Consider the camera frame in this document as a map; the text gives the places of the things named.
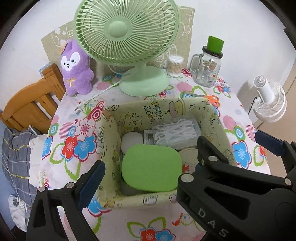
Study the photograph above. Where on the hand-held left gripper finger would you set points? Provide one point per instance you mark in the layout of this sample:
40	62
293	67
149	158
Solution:
91	183

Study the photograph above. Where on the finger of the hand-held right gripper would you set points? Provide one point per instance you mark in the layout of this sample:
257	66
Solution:
269	141
208	166

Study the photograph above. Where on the round cream rabbit pocket mirror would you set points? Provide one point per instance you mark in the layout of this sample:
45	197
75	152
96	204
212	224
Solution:
188	157

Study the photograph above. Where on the yellow cartoon fabric storage box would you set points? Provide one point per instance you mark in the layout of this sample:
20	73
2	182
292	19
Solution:
108	148

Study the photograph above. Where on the clear box of floss picks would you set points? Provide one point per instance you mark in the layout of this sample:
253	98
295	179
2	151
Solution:
175	133

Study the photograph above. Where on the green rounded rectangular case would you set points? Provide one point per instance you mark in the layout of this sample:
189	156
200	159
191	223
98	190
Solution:
151	168

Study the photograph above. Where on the white round case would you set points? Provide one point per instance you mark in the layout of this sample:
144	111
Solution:
131	142

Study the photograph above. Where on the white charger adapter box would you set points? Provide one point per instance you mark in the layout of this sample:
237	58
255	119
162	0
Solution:
149	139

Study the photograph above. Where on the floral tablecloth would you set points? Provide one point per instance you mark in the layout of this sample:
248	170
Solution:
76	129

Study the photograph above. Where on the white pillow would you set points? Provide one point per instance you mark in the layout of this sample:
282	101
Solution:
37	153

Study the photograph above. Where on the white patterned cloth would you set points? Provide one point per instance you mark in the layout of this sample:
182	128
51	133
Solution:
17	208

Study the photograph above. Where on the grey plaid blanket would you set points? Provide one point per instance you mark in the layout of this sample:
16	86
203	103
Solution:
16	157

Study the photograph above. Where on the glass jar mug green lid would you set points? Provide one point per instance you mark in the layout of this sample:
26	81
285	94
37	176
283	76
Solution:
207	74

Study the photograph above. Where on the cotton swab container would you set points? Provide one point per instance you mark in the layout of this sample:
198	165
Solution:
175	67

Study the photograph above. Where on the purple plush toy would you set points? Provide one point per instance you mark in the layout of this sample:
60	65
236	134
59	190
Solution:
76	76

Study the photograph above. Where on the light blue printed card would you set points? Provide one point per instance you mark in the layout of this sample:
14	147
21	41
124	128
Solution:
44	69

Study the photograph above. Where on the green desk fan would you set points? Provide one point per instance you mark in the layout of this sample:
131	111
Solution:
118	27

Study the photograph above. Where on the white pedestal fan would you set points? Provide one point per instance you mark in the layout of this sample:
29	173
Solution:
270	97

